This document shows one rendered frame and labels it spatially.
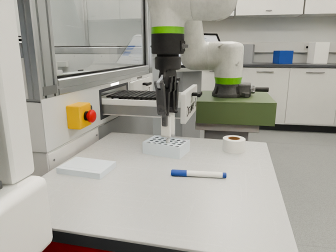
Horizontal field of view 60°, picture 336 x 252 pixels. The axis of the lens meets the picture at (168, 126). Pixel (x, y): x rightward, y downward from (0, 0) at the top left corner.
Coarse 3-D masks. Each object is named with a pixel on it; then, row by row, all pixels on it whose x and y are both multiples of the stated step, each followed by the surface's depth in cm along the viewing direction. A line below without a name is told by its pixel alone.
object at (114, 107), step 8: (104, 96) 118; (104, 104) 109; (112, 104) 108; (120, 104) 108; (128, 104) 107; (136, 104) 106; (144, 104) 105; (152, 104) 105; (104, 112) 110; (112, 112) 109; (120, 112) 108; (128, 112) 107; (136, 112) 107; (144, 112) 106; (152, 112) 105
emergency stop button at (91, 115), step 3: (90, 111) 87; (93, 111) 88; (87, 114) 87; (90, 114) 87; (93, 114) 88; (87, 117) 87; (90, 117) 87; (93, 117) 88; (90, 120) 87; (93, 120) 88
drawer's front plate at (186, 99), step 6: (192, 84) 124; (186, 90) 105; (192, 90) 114; (180, 96) 100; (186, 96) 101; (192, 96) 115; (180, 102) 100; (186, 102) 102; (192, 102) 116; (180, 108) 101; (186, 108) 103; (180, 114) 101; (186, 114) 104; (180, 120) 102; (186, 120) 104
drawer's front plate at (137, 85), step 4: (136, 80) 141; (140, 80) 146; (144, 80) 152; (148, 80) 159; (132, 84) 136; (136, 84) 140; (140, 84) 146; (132, 88) 136; (136, 88) 141; (140, 88) 146; (144, 88) 153; (148, 88) 160
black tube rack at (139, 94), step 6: (126, 90) 127; (132, 90) 128; (138, 90) 127; (108, 96) 112; (114, 96) 111; (120, 96) 111; (126, 96) 110; (132, 96) 110; (138, 96) 110; (144, 96) 110; (150, 96) 111
